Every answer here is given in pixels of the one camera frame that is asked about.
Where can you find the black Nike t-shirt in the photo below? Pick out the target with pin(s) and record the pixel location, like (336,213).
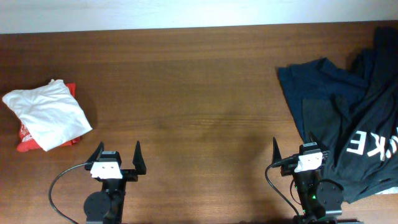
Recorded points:
(359,129)

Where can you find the white folded shirt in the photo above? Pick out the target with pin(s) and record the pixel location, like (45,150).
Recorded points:
(51,113)

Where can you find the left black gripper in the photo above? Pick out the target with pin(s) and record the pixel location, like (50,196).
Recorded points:
(137,162)

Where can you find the red folded shirt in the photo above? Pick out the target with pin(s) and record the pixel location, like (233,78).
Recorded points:
(28,143)

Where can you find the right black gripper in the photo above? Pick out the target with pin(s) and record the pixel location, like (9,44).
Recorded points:
(324,150)

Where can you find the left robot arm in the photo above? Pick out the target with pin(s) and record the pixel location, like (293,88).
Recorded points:
(106,205)

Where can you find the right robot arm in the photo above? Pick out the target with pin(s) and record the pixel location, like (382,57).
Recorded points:
(320,199)

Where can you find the navy blue garment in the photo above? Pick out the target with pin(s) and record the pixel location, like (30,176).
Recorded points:
(311,87)

